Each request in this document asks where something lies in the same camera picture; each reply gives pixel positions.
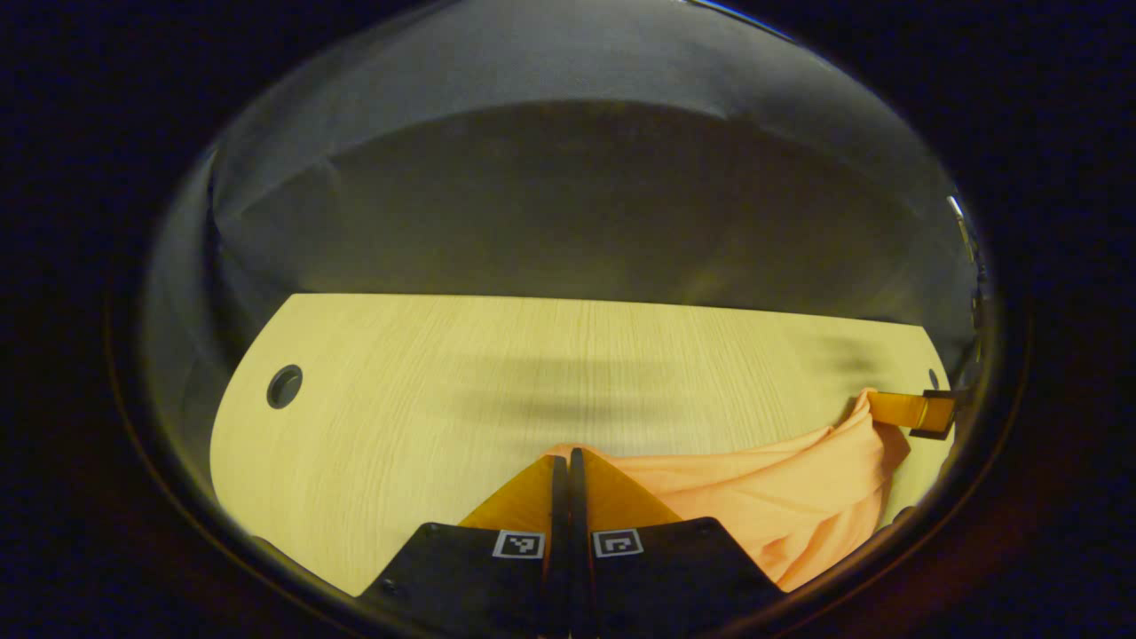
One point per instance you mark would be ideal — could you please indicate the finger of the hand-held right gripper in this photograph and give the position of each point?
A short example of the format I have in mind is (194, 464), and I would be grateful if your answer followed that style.
(901, 410)

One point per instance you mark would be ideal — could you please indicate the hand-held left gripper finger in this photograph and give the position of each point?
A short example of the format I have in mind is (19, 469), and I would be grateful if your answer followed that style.
(579, 532)
(559, 532)

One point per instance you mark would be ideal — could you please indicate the orange T-shirt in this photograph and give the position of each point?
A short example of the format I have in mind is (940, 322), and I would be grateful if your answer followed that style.
(781, 497)

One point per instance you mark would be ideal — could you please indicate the black backdrop cloth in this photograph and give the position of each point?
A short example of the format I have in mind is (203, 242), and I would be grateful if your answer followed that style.
(577, 195)

